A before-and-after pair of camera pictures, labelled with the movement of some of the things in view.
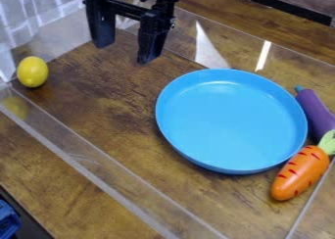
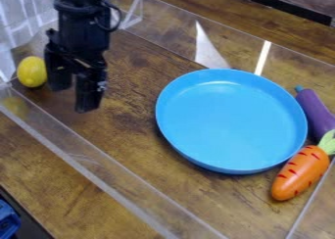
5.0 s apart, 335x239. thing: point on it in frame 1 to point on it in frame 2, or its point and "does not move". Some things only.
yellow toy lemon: x=32 y=71 does not move
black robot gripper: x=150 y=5 to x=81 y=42
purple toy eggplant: x=319 y=118 does not move
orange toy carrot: x=303 y=169 does not move
